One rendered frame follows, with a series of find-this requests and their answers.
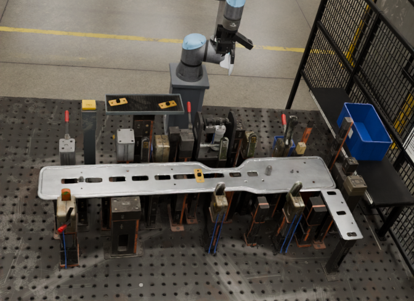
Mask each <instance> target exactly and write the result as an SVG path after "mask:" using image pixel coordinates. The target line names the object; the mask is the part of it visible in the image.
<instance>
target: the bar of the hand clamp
mask: <svg viewBox="0 0 414 301"><path fill-rule="evenodd" d="M297 124H298V121H297V117H296V116H295V115H292V116H291V115H290V116H289V118H288V123H287V126H286V130H285V135H284V138H283V141H284V146H283V147H285V144H286V140H287V139H288V142H289V144H288V145H287V146H288V147H290V144H291V140H292V137H293V133H294V129H295V126H296V125H297Z"/></svg>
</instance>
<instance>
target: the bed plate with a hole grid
mask: <svg viewBox="0 0 414 301"><path fill-rule="evenodd" d="M81 103H82V100H74V99H73V100H69V99H48V98H35V97H8V96H0V301H414V277H413V275H412V273H411V271H410V270H409V268H408V266H407V264H406V262H405V260H404V259H403V257H402V255H401V253H400V252H399V250H398V248H397V246H396V244H395V242H394V241H393V239H392V237H391V235H390V234H389V231H388V232H387V233H386V235H385V237H386V239H387V240H386V241H380V240H379V238H378V236H377V234H376V233H375V230H376V229H380V228H381V227H382V225H383V221H382V219H381V217H380V215H364V214H363V212H362V210H361V208H360V206H359V204H357V206H356V208H355V209H354V211H353V213H352V215H353V217H354V219H355V221H356V223H357V225H358V227H359V229H360V231H361V233H362V235H363V239H357V241H356V242H355V244H354V246H353V247H351V248H350V250H349V251H348V253H347V255H346V257H345V258H344V260H343V262H342V264H341V265H340V267H339V268H338V270H337V271H336V272H337V274H338V276H339V280H338V281H327V279H326V276H325V274H324V272H323V269H322V266H321V264H320V262H321V261H327V260H329V258H330V257H331V255H332V253H333V251H334V250H335V247H336V246H337V244H338V242H339V238H340V235H339V233H338V234H329V233H328V232H327V234H326V236H325V238H324V240H323V241H324V244H325V246H326V249H317V250H316V249H314V247H313V245H312V242H311V247H308V248H302V247H298V246H297V244H296V242H295V241H294V239H293V238H292V239H291V241H290V244H289V246H288V248H287V252H286V253H285V252H284V253H283V252H282V253H278V254H275V255H274V253H273V252H272V251H273V250H274V246H273V243H272V241H271V240H270V238H269V236H271V235H273V232H274V229H275V227H276V225H277V223H278V222H279V221H280V218H281V216H282V213H281V214H274V215H273V220H272V221H264V223H262V225H261V227H260V230H259V233H258V239H257V241H256V243H257V244H258V245H259V247H258V249H257V247H256V246H255V245H253V247H250V246H247V245H246V244H245V243H244V241H243V238H242V234H241V233H245V232H246V229H247V227H248V226H249V225H250V221H251V218H252V216H251V214H250V211H249V208H250V207H251V204H252V202H253V198H254V195H255V193H252V195H251V198H250V201H249V204H248V208H247V210H246V214H245V215H243V216H240V214H239V212H238V208H237V205H238V203H239V200H240V196H241V194H242V193H240V195H239V197H238V201H237V205H236V207H235V211H234V214H233V218H232V223H223V224H222V228H221V232H220V235H219V241H218V245H217V247H219V252H217V254H211V253H207V252H204V249H202V247H203V246H201V243H200V240H199V236H201V235H202V234H203V232H204V229H205V225H206V221H205V216H204V213H203V205H204V204H205V199H206V194H200V195H199V198H198V203H197V209H196V216H197V222H198V224H191V225H188V224H187V220H186V217H185V211H184V213H183V217H182V221H183V225H184V231H179V232H172V231H171V225H170V222H169V215H168V208H167V205H168V204H170V203H171V197H172V194H167V195H165V194H164V195H165V196H164V202H162V203H160V204H159V203H158V207H159V209H160V217H161V225H162V228H161V229H149V230H140V229H139V230H138V237H137V239H141V240H142V246H143V252H144V255H143V256H142V257H132V258H116V259H108V260H106V259H104V244H103V242H110V241H111V236H105V237H101V236H100V220H99V208H101V207H102V198H101V197H99V198H87V212H88V213H89V216H90V231H88V232H78V244H79V245H80V246H81V249H82V253H83V254H82V255H81V256H80V257H79V265H80V266H81V267H80V268H78V267H77V266H71V267H67V268H66V269H63V268H64V267H61V268H62V269H60V271H59V268H58V265H59V263H60V254H59V253H60V240H55V239H54V203H53V202H52V200H42V199H40V198H39V196H38V182H39V172H40V170H41V169H42V168H43V167H46V166H60V153H59V142H60V139H65V134H66V123H65V111H66V110H67V111H69V122H68V134H69V136H70V139H75V157H76V165H84V143H83V130H82V124H81ZM95 103H96V106H97V129H96V130H95V164H96V165H101V164H116V163H117V158H116V152H115V148H114V145H113V142H114V140H113V134H115V147H116V131H117V129H132V124H133V115H106V109H105V101H95ZM229 112H234V113H235V116H236V118H237V120H238V121H242V122H243V124H244V127H245V131H253V132H254V133H256V135H257V136H258V138H257V144H256V148H255V152H254V158H265V157H272V153H273V148H272V145H273V143H274V136H284V134H283V125H282V117H281V115H282V114H285V115H286V125H287V123H288V118H289V116H290V115H291V116H292V115H295V116H296V117H297V121H298V124H297V125H296V126H295V129H294V133H293V137H292V140H293V142H294V144H295V148H294V149H293V152H292V154H291V155H290V157H294V155H295V150H296V146H297V145H298V143H299V142H301V139H302V136H303V134H304V131H305V129H306V126H307V124H308V122H309V120H315V123H314V125H313V127H312V131H311V133H310V136H309V139H308V140H307V143H306V149H305V151H304V154H303V155H302V157H305V156H319V157H321V158H322V159H323V160H324V161H325V160H326V158H327V155H328V153H329V151H330V150H331V147H330V146H329V144H328V143H332V142H333V139H334V136H333V134H332V133H329V132H328V131H327V130H328V125H327V123H326V121H325V120H324V118H323V116H322V114H321V113H320V111H319V110H310V111H308V110H293V109H285V110H284V109H267V108H252V107H226V106H211V105H203V106H202V110H201V116H202V115H212V116H213V118H214V117H221V118H227V117H228V114H229Z"/></svg>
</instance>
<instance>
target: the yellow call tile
mask: <svg viewBox="0 0 414 301"><path fill-rule="evenodd" d="M82 108H83V110H95V100H82Z"/></svg>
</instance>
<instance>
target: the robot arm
mask: <svg viewBox="0 0 414 301"><path fill-rule="evenodd" d="M217 1H219V7H218V12H217V19H216V25H215V29H214V34H213V35H212V36H211V37H210V40H207V39H206V38H205V36H203V35H201V34H198V33H192V34H189V35H187V36H186V37H185V38H184V40H183V43H182V53H181V61H180V62H179V64H178V66H177V68H176V76H177V77H178V78H179V79H180V80H182V81H186V82H191V83H193V82H197V81H200V80H201V79H202V78H203V67H202V62H209V63H214V64H219V65H220V66H221V67H223V68H227V69H229V74H228V76H230V74H231V73H232V70H233V65H234V60H235V46H236V45H235V42H238V43H240V44H241V45H242V46H244V47H246V48H247V49H249V50H251V49H252V48H253V47H254V46H253V42H252V40H250V39H248V38H247V37H245V36H243V35H242V34H241V33H239V32H238V28H239V27H240V22H241V18H242V13H243V8H244V5H245V1H246V0H217Z"/></svg>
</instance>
